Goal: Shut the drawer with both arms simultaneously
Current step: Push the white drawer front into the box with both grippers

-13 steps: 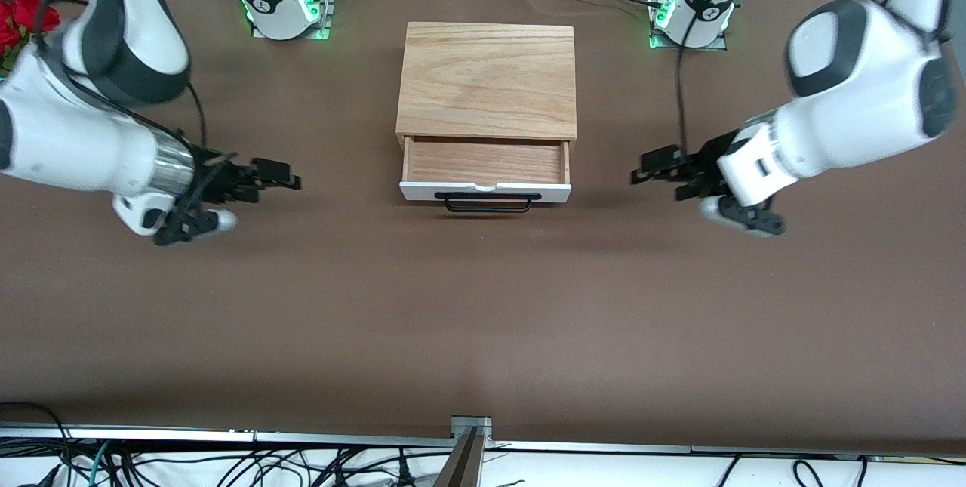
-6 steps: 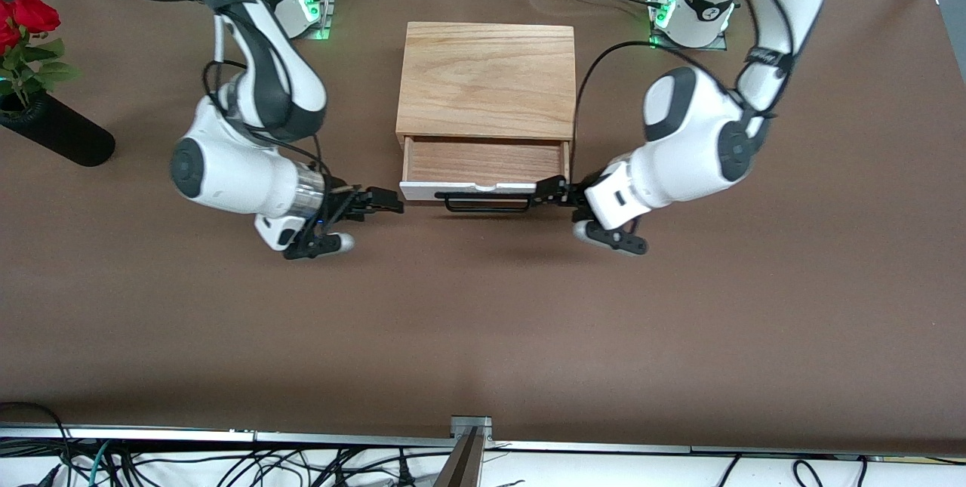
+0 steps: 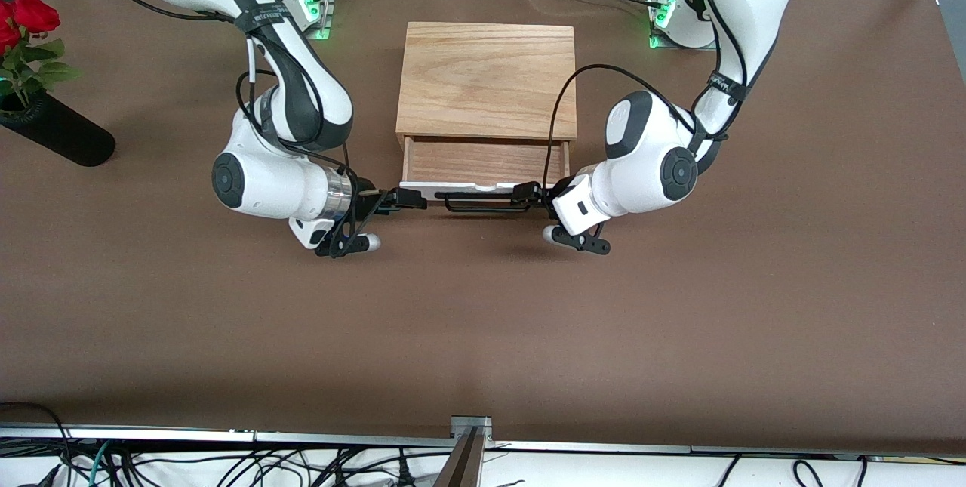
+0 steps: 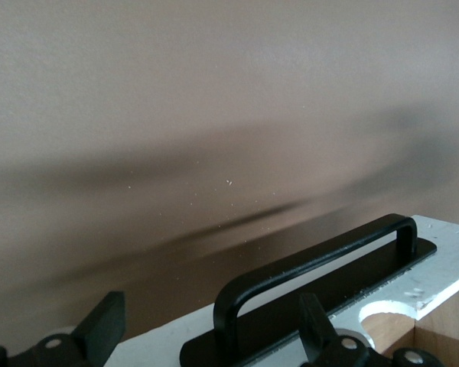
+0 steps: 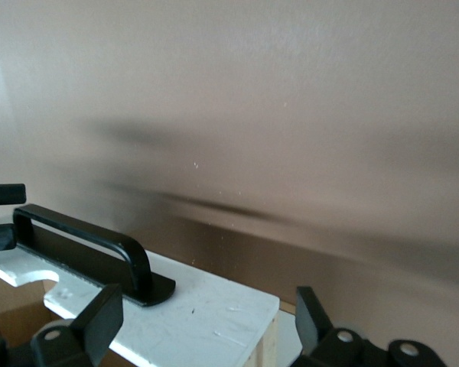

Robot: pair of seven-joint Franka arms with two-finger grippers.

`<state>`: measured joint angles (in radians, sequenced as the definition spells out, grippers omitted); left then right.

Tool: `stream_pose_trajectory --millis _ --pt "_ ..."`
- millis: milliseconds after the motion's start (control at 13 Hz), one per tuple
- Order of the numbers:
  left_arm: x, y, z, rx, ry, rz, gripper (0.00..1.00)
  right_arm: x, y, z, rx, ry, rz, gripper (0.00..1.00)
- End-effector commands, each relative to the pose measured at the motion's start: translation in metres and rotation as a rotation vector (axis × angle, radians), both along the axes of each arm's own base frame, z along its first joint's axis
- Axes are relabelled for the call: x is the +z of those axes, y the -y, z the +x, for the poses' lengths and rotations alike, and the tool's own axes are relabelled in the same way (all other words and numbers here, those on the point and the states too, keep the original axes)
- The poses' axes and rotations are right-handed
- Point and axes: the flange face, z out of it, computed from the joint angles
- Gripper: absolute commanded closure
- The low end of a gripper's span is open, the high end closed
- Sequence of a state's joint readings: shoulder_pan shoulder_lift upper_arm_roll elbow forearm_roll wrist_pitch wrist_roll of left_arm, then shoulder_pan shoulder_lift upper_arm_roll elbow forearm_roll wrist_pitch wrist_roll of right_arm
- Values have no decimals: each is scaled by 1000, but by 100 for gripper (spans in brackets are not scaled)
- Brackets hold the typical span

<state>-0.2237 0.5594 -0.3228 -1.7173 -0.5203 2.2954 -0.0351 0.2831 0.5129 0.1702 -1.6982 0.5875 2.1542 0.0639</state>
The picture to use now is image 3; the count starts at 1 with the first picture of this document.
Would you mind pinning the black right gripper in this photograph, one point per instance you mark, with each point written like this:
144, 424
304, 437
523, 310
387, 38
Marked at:
369, 202

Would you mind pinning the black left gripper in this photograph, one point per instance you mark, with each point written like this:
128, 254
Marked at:
542, 193

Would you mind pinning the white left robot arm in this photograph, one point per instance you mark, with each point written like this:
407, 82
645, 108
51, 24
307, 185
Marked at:
641, 170

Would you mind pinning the light wooden drawer cabinet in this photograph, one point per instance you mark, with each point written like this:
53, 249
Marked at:
487, 79

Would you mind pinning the black cylindrical vase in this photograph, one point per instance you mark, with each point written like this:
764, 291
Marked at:
68, 136

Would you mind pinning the red artificial roses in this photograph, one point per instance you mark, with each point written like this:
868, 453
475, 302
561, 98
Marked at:
34, 13

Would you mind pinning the grey metal camera mount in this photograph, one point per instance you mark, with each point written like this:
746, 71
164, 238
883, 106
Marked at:
464, 464

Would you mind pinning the aluminium table edge rail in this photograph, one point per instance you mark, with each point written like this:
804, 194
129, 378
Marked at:
189, 435

